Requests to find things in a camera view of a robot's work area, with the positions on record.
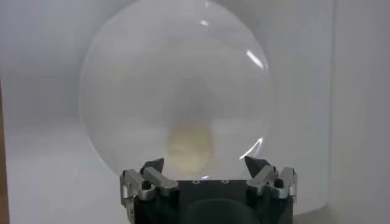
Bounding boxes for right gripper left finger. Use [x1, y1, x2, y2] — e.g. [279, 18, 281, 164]
[120, 157, 180, 208]

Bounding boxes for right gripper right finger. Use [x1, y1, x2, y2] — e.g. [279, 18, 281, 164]
[243, 155, 298, 200]

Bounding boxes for white steamed baozi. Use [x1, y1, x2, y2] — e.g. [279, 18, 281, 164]
[166, 123, 215, 176]

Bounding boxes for white round plate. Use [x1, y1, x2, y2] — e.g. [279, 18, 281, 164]
[77, 0, 273, 183]

